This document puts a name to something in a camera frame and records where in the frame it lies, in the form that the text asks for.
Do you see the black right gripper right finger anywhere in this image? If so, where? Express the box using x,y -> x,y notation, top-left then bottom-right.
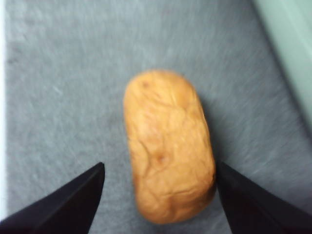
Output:
215,160 -> 312,234

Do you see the brown potato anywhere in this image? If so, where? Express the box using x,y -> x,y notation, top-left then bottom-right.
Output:
123,69 -> 216,224

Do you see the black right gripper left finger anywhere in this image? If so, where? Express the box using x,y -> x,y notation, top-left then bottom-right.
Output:
0,162 -> 105,234

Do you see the mint green breakfast machine base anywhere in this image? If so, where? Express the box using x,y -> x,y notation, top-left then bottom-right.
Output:
252,0 -> 312,108

